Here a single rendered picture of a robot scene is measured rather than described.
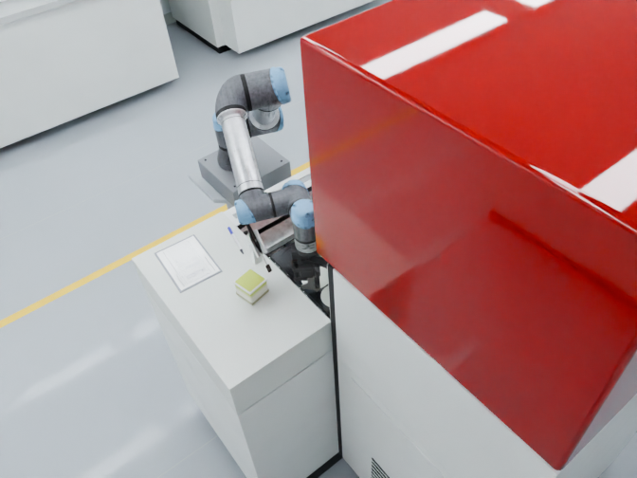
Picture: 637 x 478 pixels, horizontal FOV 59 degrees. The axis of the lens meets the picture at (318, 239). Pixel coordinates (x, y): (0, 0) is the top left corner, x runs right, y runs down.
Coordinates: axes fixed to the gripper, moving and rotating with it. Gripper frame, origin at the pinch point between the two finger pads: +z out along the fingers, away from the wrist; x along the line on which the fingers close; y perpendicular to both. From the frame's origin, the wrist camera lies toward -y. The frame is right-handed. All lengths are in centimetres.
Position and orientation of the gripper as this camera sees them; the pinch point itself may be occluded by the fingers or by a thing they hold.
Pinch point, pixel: (318, 287)
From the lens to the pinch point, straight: 180.9
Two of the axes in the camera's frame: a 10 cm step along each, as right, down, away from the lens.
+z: 0.5, 7.0, 7.1
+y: -10.0, 0.8, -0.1
